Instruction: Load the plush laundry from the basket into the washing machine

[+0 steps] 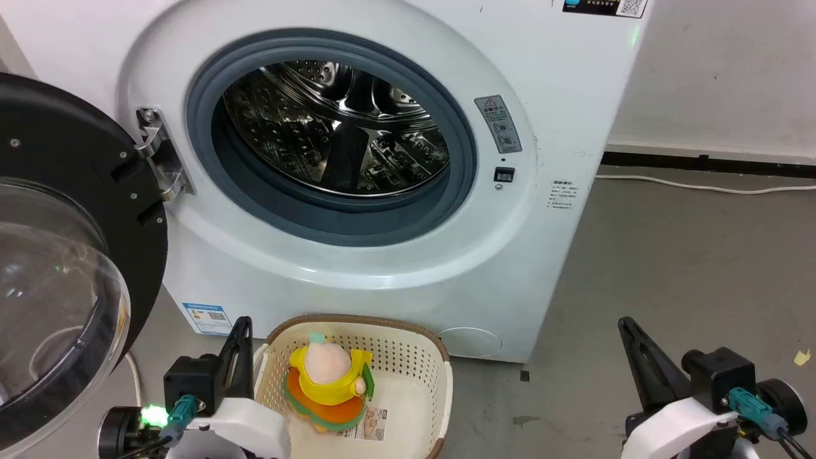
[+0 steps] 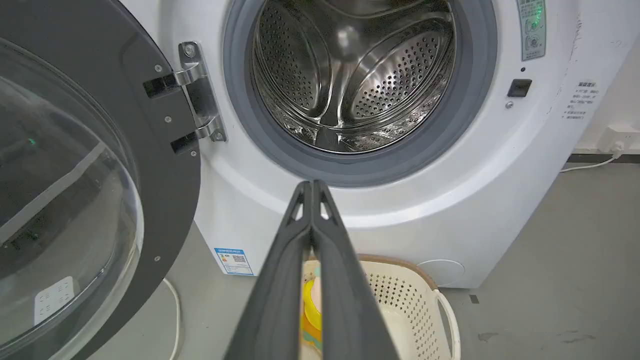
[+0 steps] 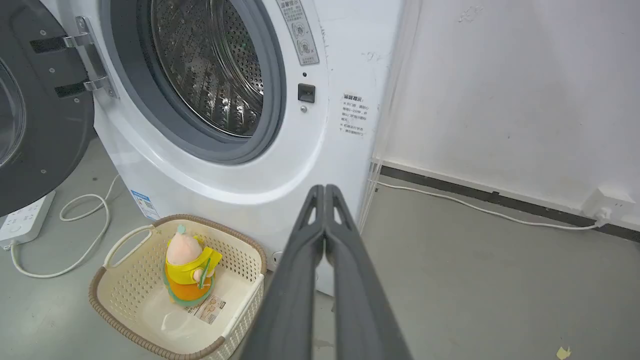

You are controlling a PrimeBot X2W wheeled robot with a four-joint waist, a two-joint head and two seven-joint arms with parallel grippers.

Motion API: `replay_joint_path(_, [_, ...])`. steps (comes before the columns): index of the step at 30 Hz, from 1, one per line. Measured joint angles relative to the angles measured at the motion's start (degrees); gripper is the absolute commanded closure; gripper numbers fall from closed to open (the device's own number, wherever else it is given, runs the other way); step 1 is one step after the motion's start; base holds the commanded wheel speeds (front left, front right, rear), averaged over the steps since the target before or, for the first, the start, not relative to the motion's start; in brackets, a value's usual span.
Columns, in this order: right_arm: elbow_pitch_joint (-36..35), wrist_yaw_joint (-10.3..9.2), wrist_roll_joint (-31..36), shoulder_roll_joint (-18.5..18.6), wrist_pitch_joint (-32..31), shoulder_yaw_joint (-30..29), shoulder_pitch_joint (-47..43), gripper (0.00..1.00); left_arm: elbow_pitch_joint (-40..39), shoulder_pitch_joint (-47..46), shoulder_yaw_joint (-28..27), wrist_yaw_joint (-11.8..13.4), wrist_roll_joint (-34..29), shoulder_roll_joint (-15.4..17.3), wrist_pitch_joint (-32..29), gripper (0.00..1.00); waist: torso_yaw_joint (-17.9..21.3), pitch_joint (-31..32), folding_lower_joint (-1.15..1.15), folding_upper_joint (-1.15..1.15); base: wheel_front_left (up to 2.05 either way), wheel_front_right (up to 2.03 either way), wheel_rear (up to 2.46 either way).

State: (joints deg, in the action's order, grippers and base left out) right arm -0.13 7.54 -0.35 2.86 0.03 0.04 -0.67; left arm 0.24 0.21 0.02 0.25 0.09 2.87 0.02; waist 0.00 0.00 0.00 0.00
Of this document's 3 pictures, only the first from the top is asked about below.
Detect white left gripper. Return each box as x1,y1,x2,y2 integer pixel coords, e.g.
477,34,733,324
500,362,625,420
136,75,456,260
167,317,292,459

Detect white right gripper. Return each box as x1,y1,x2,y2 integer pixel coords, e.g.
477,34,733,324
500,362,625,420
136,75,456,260
617,316,741,459

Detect white front-load washing machine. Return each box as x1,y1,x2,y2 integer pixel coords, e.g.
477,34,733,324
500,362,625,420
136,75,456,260
0,0,655,364

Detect blue energy label sticker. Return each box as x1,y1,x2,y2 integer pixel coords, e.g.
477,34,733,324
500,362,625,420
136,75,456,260
182,302,234,336

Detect yellow orange plush toy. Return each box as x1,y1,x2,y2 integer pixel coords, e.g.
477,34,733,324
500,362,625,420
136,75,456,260
282,332,375,434

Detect paper label with barcode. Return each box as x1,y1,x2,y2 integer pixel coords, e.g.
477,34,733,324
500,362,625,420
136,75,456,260
337,407,389,442

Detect white perforated laundry basket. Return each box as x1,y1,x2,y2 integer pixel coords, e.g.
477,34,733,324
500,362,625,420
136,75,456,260
254,314,454,459

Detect grey rubber door gasket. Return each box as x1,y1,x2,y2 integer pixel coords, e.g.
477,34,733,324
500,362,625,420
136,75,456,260
186,29,478,247

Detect black washer door with glass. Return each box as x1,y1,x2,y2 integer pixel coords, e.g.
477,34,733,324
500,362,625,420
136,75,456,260
0,72,169,450

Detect small printed text sticker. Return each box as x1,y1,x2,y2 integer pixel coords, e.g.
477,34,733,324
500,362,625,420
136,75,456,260
551,180,579,212

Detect black baseboard strip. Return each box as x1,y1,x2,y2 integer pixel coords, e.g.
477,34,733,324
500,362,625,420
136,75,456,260
601,150,816,179

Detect chrome door hinge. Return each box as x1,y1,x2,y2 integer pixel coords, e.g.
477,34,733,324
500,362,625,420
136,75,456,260
135,106,194,202

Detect stainless steel washer drum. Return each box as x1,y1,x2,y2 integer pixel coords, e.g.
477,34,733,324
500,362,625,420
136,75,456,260
222,60,451,197

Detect grey warning sticker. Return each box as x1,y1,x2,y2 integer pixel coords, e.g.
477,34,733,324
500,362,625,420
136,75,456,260
474,95,523,154

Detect black sticker with QR code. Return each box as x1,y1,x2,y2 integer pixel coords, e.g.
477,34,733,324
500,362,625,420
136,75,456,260
562,0,648,18

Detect teal left camera cable connector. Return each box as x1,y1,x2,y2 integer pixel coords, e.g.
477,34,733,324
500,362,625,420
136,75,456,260
158,395,200,448

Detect teal camera cable connector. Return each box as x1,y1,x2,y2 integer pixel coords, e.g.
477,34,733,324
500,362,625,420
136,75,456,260
158,395,200,448
724,387,816,459

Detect thin white cable behind door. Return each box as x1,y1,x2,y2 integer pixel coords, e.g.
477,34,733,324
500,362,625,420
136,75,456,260
125,352,142,409

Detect teal right camera cable connector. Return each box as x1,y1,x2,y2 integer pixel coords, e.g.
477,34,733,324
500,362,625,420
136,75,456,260
724,387,816,459

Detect white cable on floor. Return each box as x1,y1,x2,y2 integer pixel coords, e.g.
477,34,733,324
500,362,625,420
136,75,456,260
595,174,816,194

